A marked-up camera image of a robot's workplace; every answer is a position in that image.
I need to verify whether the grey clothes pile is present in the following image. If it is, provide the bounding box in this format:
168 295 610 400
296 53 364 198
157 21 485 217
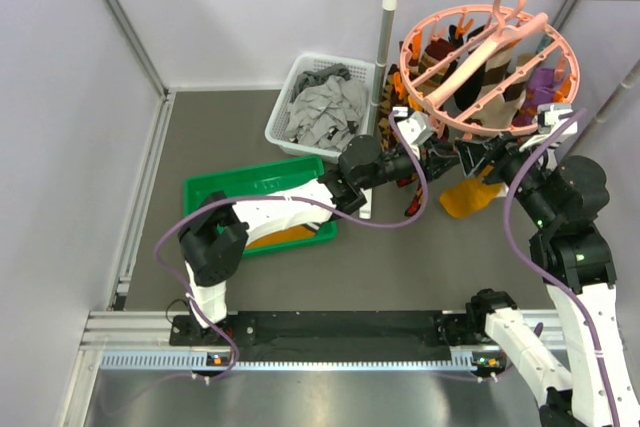
284 63 368 152

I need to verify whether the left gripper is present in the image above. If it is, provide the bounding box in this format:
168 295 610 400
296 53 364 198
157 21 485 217
358 137 460 191

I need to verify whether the orange brown striped sock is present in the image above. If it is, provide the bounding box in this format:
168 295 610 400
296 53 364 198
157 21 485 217
248 224 319 249
439 177 508 219

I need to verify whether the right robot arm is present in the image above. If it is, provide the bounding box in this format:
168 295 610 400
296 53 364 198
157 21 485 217
455 135 639 426

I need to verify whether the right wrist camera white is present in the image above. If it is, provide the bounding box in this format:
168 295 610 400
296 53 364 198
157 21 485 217
519 102 578 152

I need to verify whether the black white striped sock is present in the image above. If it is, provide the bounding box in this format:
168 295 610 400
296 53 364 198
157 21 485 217
448 24 512 111

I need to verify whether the green plastic tray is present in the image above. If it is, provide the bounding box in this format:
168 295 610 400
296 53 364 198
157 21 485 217
183 155 338 257

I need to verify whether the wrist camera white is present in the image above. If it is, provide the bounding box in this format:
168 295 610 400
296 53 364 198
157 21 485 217
389 106 436 147
519 102 578 152

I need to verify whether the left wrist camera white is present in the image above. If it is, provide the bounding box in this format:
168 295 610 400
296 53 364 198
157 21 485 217
389 106 436 147

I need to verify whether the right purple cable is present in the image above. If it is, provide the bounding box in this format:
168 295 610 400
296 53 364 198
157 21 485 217
429 107 624 427

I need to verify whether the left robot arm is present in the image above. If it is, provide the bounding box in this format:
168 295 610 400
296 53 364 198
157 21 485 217
177 135 460 344

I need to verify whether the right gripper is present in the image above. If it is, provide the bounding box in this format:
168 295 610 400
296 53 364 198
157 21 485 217
453 126 556 225

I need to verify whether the purple cable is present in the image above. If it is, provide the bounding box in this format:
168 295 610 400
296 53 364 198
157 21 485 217
97 114 430 418
429 107 624 427

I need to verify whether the grey slotted cable duct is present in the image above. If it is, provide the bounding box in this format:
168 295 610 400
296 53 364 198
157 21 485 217
100 350 506 372

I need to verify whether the black argyle sock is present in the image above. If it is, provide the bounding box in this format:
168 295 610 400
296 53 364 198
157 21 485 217
377 64 431 218

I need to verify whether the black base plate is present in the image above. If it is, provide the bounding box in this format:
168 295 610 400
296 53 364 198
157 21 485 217
169 310 501 363

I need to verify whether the pink round clip hanger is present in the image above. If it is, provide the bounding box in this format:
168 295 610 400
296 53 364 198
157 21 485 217
394 0 580 137

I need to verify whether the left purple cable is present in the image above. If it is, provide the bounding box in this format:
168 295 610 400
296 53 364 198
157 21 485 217
97 114 430 418

